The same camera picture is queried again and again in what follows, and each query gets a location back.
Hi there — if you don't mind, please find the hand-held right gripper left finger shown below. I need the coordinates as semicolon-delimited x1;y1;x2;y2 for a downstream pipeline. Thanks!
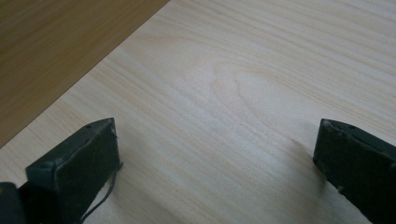
25;117;121;224

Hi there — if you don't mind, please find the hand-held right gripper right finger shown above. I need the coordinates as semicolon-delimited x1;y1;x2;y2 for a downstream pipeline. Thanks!
312;118;396;224

